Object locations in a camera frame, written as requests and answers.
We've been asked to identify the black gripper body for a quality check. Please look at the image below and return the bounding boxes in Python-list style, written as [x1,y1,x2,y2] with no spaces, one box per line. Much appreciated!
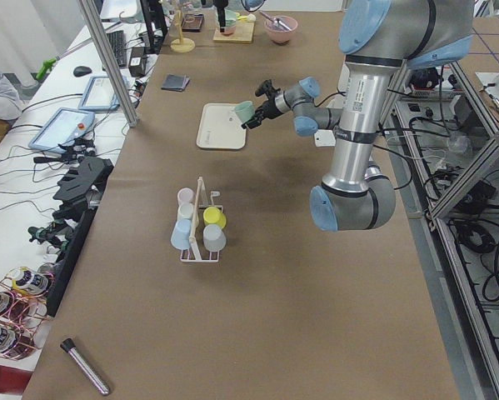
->
[214,0,228,13]
[258,98,279,120]

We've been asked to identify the green cup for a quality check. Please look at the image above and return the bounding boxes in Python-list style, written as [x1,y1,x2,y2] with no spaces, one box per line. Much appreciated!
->
[233,100,255,124]

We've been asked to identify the cream rabbit tray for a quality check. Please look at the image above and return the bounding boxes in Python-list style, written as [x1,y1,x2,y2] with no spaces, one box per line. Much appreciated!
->
[196,103,246,150]

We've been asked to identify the white wire cup rack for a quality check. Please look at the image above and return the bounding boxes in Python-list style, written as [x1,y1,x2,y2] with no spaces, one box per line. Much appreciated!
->
[179,176,224,263]

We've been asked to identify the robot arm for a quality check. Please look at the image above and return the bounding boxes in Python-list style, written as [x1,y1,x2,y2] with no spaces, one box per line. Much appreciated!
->
[200,0,265,33]
[237,0,474,232]

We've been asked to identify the pink cup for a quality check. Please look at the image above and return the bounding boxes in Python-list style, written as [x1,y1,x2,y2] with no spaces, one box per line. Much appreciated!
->
[177,187,195,205]

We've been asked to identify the yellow cup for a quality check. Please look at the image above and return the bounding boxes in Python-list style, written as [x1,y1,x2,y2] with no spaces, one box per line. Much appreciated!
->
[202,206,227,229]

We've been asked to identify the cream cup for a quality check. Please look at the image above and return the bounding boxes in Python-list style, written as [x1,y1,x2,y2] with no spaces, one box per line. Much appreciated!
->
[177,202,194,221]

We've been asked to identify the grey cup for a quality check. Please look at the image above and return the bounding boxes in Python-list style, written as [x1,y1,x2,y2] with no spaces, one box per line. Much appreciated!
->
[203,224,227,253]

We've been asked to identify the light blue cup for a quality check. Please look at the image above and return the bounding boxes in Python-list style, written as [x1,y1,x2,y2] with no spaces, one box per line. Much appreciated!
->
[171,218,192,250]

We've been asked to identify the stacked green bowls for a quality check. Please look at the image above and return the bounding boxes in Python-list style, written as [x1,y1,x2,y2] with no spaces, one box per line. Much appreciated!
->
[217,9,237,36]

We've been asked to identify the wooden cutting board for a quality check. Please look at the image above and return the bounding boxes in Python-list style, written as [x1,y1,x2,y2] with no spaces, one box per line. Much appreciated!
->
[212,20,255,44]

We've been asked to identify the wooden mug tree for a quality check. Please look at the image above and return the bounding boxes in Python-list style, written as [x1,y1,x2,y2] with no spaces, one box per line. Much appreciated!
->
[168,1,195,53]

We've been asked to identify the metal ice scoop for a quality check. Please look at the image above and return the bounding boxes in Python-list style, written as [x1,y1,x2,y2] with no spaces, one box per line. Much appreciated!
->
[259,11,292,32]

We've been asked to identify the pink bowl with ice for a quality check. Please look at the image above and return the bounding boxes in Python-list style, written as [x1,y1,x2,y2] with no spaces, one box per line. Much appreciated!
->
[264,16,298,44]

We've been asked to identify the grey folded cloth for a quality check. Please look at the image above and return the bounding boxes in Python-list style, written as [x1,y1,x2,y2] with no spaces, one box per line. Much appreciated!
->
[161,74,190,92]

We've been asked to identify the black keyboard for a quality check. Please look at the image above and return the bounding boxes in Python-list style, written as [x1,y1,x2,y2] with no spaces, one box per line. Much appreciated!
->
[107,30,127,68]

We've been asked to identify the blue teach pendant far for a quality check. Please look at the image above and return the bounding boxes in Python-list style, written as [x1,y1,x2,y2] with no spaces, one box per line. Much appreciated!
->
[78,76,119,113]

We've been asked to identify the blue teach pendant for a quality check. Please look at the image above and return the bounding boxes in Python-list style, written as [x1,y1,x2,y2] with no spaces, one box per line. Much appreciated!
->
[78,76,119,113]
[28,107,95,153]

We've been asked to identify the black computer mouse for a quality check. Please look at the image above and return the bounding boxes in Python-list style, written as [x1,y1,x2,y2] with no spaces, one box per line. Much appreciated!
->
[72,66,92,78]

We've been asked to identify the black slotted stand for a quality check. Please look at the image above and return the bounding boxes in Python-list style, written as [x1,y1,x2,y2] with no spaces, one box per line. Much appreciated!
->
[52,157,114,222]

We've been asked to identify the blue teach pendant near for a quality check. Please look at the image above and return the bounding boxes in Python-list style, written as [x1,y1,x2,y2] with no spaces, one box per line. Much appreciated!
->
[28,107,95,153]

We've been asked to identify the metal tube black cap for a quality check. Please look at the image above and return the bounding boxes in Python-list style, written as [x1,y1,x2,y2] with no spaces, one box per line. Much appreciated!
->
[60,337,111,396]

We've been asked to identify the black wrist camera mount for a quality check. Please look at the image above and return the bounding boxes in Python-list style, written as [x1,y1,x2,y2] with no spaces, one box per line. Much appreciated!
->
[255,79,281,100]

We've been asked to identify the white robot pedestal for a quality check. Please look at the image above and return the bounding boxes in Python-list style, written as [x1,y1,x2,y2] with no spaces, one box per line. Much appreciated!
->
[314,67,349,148]

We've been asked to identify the aluminium frame post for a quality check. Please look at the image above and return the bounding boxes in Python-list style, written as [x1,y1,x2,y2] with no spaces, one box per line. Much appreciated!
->
[77,0,138,128]

